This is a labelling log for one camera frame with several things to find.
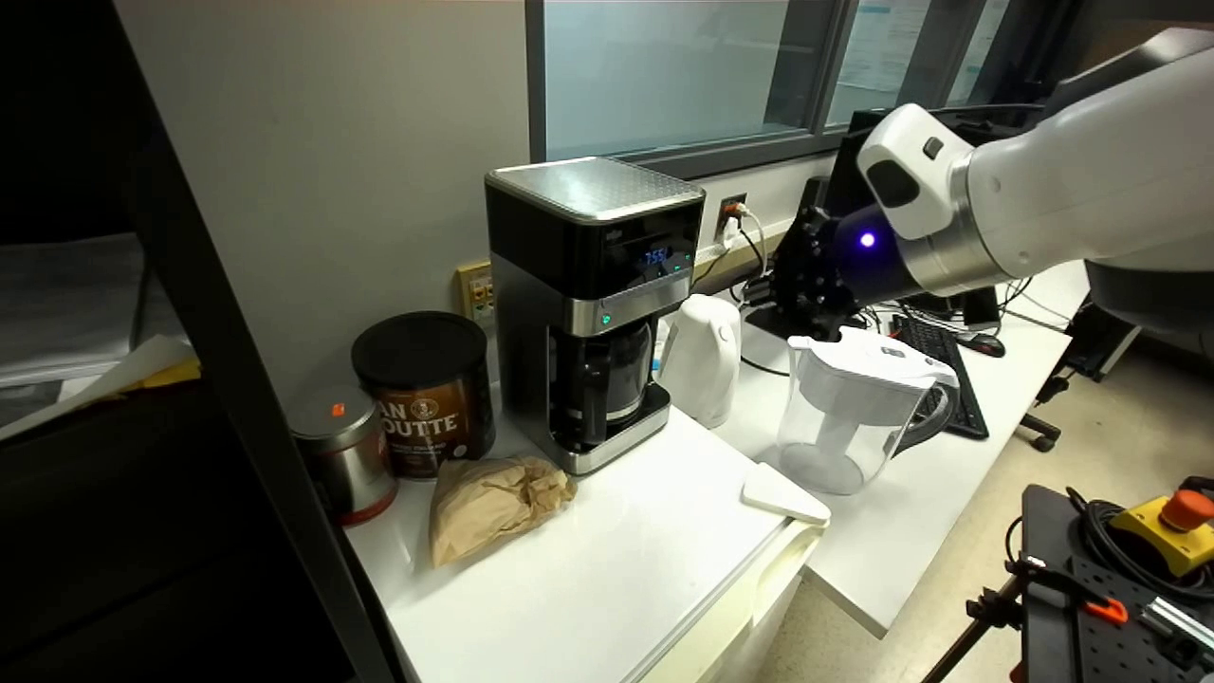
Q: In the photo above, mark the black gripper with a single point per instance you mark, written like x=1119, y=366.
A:
x=841, y=251

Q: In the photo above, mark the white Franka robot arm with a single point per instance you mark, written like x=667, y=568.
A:
x=1085, y=193

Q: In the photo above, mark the black steel drip coffeemaker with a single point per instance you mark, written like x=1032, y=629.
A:
x=575, y=272

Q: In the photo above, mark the yellow emergency stop button box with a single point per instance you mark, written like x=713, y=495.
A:
x=1168, y=527

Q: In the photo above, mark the black computer monitor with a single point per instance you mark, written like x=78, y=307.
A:
x=790, y=299

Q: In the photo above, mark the white water filter pitcher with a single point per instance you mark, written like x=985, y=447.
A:
x=848, y=403

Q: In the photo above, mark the black computer keyboard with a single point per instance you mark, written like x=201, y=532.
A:
x=953, y=381

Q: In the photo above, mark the black computer mouse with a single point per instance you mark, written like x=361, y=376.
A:
x=985, y=342

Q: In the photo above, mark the folded white paper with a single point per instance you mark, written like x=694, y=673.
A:
x=784, y=495

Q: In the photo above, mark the crumpled brown paper bag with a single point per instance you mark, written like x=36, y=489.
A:
x=485, y=506

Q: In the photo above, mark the dark coffee can brown label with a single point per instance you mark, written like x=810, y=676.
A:
x=422, y=393

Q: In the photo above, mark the black perforated board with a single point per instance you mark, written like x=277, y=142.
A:
x=1057, y=646

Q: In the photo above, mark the steel canister red base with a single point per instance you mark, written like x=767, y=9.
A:
x=355, y=461

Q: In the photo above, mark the stack of white papers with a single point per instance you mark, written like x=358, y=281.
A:
x=63, y=327

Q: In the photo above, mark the white wall power outlet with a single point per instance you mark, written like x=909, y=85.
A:
x=732, y=216

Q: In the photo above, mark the grey window frame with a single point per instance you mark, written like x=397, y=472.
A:
x=708, y=147

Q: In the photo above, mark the beige wall socket plate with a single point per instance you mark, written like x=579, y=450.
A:
x=475, y=289

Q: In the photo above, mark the black camera tripod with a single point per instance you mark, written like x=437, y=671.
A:
x=981, y=629

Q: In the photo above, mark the black metal frame post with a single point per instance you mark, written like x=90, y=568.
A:
x=241, y=381

